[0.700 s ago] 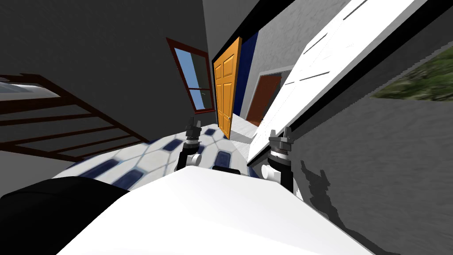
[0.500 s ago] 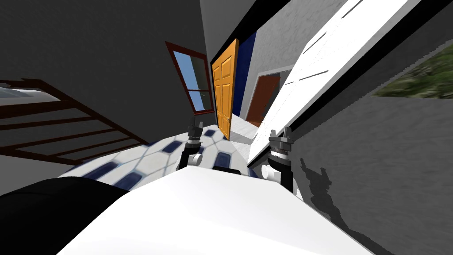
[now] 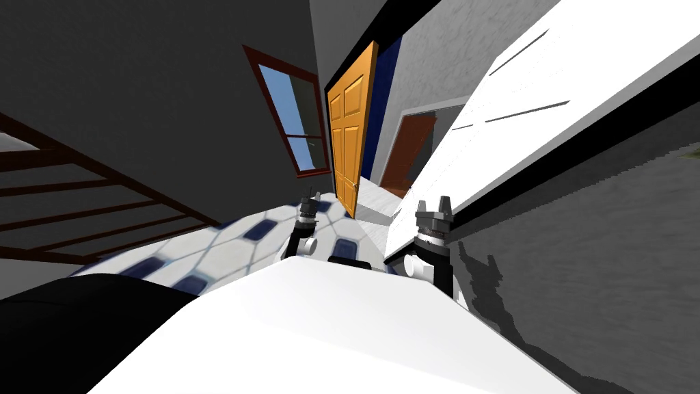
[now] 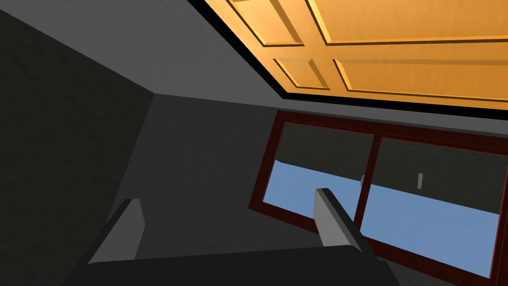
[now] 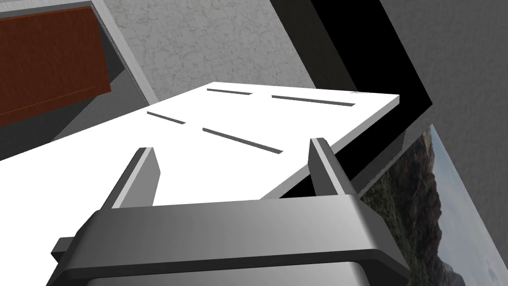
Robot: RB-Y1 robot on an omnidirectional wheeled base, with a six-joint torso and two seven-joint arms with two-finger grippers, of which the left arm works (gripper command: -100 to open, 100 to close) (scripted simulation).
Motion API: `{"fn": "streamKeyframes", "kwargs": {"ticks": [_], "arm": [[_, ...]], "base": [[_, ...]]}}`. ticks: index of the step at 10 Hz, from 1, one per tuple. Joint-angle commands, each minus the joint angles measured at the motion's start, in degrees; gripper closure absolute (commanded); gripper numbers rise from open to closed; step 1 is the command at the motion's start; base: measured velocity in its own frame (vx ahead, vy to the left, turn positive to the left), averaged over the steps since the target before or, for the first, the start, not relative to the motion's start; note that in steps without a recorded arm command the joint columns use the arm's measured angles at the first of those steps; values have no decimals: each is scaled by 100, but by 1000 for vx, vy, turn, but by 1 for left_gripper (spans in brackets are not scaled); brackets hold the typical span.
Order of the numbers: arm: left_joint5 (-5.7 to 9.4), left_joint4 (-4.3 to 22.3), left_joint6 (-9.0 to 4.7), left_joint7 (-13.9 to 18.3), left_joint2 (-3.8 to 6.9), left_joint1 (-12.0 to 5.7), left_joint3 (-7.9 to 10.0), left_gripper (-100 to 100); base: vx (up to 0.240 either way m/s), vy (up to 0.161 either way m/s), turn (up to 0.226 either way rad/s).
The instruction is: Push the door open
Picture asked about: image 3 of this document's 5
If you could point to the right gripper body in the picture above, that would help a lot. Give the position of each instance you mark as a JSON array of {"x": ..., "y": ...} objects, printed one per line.
[{"x": 433, "y": 222}]

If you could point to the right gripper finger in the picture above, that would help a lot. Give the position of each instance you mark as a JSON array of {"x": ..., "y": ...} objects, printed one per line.
[
  {"x": 445, "y": 206},
  {"x": 422, "y": 207}
]

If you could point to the red-framed window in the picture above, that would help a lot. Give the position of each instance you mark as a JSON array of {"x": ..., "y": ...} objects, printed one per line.
[{"x": 295, "y": 115}]

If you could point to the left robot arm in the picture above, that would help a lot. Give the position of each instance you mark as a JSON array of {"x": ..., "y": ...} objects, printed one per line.
[{"x": 65, "y": 334}]

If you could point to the white door leaf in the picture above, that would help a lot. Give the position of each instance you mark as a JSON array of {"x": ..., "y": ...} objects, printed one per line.
[{"x": 525, "y": 82}]

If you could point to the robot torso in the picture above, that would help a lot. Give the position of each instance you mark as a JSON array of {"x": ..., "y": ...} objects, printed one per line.
[{"x": 328, "y": 334}]

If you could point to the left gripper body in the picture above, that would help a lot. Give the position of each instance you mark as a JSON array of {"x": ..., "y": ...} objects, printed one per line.
[{"x": 307, "y": 210}]

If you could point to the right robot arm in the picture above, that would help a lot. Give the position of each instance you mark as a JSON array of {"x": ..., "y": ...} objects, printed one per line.
[{"x": 442, "y": 268}]

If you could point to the dark brown wooden railing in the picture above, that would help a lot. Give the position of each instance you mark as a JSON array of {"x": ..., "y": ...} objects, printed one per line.
[{"x": 82, "y": 180}]

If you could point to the orange panelled door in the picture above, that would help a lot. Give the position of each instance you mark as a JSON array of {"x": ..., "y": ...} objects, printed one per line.
[{"x": 350, "y": 131}]

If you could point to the brown door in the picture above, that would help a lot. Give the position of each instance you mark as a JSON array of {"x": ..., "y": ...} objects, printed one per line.
[{"x": 407, "y": 156}]

